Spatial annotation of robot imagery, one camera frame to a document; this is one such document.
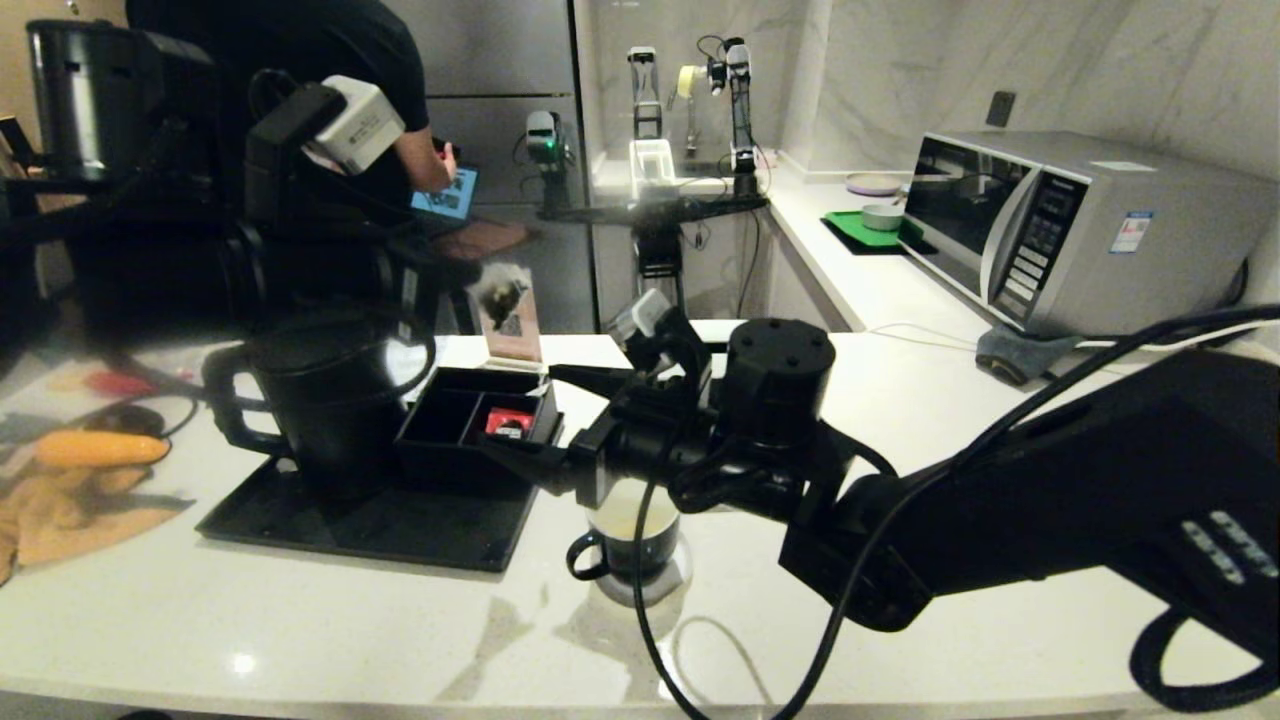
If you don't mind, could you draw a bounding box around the grey tea bag sachet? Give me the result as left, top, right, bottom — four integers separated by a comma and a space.
468, 263, 533, 338

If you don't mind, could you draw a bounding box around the black electric kettle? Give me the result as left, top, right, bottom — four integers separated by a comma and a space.
203, 310, 438, 501

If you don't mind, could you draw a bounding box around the person's right forearm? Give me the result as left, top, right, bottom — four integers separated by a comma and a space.
395, 128, 451, 194

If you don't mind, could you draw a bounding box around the open laptop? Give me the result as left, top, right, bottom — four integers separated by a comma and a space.
412, 168, 479, 221

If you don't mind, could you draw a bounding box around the white paper sheet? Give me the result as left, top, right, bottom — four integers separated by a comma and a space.
385, 335, 491, 393

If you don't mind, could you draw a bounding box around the brown QR code sign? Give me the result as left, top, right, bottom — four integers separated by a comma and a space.
472, 275, 545, 369

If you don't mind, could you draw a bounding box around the dark mug white inside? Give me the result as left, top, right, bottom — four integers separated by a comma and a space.
566, 490, 689, 583

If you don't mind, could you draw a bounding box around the black compartment box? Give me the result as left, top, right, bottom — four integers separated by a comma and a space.
395, 367, 563, 491

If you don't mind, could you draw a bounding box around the black stand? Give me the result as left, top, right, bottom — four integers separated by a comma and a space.
634, 226, 689, 306

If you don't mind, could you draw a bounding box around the white round coaster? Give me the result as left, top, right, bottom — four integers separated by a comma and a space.
592, 540, 693, 609

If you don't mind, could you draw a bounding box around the black serving tray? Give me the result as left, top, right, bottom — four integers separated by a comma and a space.
195, 400, 561, 574

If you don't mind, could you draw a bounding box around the black mounting bar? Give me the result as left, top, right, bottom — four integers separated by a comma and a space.
540, 196, 771, 227

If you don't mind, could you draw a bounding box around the person in black shirt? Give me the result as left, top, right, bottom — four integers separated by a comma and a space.
125, 0, 431, 201

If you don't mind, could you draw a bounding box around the grey refrigerator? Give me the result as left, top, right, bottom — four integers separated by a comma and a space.
385, 0, 601, 336

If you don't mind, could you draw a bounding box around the white dish rack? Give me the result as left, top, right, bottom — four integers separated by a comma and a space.
628, 141, 679, 199

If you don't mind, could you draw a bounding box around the red chili pepper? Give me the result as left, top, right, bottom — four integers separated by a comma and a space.
85, 370, 161, 397

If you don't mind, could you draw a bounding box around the black computer mouse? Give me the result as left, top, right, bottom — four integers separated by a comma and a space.
85, 405, 166, 437

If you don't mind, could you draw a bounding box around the green tray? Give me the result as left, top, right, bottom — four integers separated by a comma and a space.
822, 211, 926, 258

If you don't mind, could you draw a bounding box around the yellow corn cob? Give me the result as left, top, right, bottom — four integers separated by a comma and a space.
35, 432, 171, 469

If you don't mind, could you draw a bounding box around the grey folded cloth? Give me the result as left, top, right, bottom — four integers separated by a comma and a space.
973, 327, 1083, 390

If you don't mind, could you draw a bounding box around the yellow cloth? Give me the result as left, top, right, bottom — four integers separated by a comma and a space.
0, 465, 191, 586

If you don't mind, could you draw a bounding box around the silver microwave oven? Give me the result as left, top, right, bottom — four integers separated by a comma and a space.
897, 132, 1276, 339

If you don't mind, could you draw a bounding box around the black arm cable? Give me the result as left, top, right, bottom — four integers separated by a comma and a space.
630, 305, 1280, 720
330, 308, 439, 403

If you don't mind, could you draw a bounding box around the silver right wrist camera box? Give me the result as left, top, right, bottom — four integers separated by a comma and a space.
603, 288, 673, 346

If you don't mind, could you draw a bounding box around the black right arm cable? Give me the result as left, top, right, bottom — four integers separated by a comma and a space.
630, 305, 1280, 720

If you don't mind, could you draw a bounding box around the thin white cable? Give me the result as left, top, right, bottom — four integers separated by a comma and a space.
865, 322, 991, 345

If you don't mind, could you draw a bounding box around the black door handle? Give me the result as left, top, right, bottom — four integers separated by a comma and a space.
0, 116, 41, 167

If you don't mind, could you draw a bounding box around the thick white power cable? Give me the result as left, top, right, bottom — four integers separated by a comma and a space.
1040, 330, 1161, 352

